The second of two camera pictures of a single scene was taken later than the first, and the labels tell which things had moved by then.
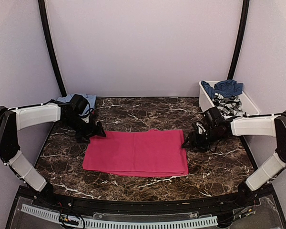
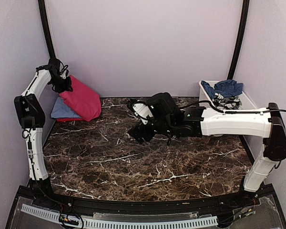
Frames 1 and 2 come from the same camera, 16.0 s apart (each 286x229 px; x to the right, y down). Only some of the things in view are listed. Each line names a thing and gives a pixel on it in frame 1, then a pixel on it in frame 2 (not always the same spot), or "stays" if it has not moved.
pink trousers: (156, 152) → (86, 102)
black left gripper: (91, 132) → (66, 87)
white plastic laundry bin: (206, 101) stays
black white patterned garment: (229, 106) stays
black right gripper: (195, 141) → (135, 132)
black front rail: (164, 206) stays
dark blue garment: (226, 88) stays
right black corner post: (240, 40) stays
